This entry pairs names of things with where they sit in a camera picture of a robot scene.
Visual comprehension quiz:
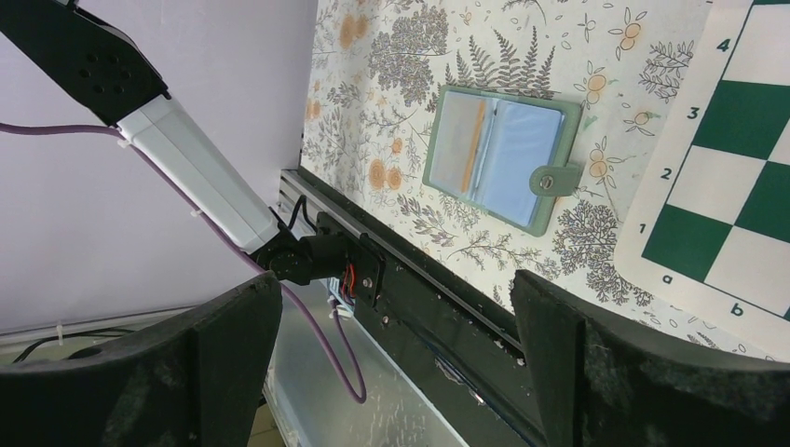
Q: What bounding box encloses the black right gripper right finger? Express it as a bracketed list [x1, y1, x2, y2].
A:
[511, 270, 789, 446]

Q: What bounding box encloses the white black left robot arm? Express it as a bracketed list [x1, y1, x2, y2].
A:
[1, 1, 384, 302]

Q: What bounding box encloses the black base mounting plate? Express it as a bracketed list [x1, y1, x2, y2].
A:
[281, 169, 546, 446]

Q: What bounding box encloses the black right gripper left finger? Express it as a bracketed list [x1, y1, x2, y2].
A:
[1, 273, 282, 446]

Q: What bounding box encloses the green white chessboard mat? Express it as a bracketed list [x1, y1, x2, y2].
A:
[614, 1, 789, 361]

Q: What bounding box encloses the floral patterned tablecloth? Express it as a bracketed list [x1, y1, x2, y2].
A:
[301, 1, 789, 360]

